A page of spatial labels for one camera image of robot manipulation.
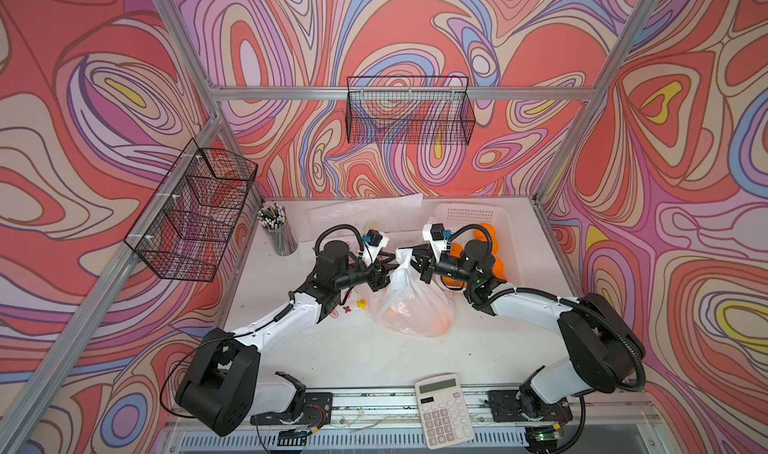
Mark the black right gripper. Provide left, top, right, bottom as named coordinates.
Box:
left=397, top=244, right=477, bottom=285

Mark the white printed plastic bag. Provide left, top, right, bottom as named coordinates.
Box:
left=367, top=249, right=455, bottom=338

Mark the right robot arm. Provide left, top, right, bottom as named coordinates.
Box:
left=410, top=240, right=647, bottom=420

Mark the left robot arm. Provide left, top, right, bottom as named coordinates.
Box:
left=174, top=232, right=397, bottom=437

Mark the orange behind top orange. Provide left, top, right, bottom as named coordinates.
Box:
left=450, top=243, right=463, bottom=258

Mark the right rear orange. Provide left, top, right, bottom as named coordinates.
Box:
left=473, top=224, right=499, bottom=256

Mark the bottom edge orange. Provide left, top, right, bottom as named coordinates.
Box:
left=492, top=257, right=506, bottom=281

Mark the white plastic basket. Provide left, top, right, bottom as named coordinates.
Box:
left=432, top=202, right=523, bottom=286

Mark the metal pen cup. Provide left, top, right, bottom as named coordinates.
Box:
left=256, top=203, right=298, bottom=257

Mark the pink desk calculator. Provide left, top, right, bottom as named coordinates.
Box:
left=414, top=373, right=475, bottom=450

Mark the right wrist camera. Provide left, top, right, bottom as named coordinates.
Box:
left=422, top=223, right=451, bottom=259

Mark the black wire basket rear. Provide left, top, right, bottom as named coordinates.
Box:
left=345, top=75, right=476, bottom=146

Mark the black wire basket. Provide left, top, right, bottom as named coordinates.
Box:
left=345, top=75, right=476, bottom=146
left=123, top=140, right=258, bottom=282

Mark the black wire basket left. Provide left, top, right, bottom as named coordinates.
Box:
left=123, top=140, right=258, bottom=282

